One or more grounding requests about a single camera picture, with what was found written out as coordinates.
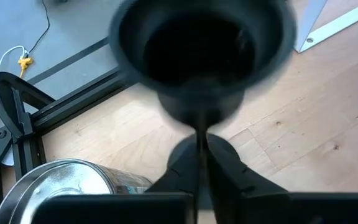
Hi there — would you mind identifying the white floor cable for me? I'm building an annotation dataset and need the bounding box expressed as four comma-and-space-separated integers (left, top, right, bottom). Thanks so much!
0, 45, 30, 88

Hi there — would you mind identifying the black aluminium table frame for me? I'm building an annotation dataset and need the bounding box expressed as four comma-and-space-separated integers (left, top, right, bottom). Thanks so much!
0, 67, 136, 224

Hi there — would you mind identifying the white perforated metal shelf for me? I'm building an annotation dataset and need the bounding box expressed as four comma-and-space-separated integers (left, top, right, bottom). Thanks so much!
293, 0, 358, 54

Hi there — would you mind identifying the yellow extension cable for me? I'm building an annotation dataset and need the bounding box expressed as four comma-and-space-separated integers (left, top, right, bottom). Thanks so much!
0, 57, 34, 131

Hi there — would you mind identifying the tin can with flower label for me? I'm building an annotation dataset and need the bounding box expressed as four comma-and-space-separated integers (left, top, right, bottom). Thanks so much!
0, 157, 154, 224

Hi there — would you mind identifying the black metal candlestick holder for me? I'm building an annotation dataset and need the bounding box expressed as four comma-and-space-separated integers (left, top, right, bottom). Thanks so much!
109, 0, 297, 200

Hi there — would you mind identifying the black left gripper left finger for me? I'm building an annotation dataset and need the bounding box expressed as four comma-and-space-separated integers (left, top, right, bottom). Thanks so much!
31, 133, 200, 224

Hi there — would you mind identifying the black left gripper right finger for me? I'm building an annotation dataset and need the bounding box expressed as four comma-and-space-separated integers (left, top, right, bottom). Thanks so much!
208, 133, 358, 224

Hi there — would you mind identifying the thin black floor cable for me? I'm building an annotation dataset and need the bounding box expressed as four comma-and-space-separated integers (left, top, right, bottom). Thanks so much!
28, 0, 51, 55

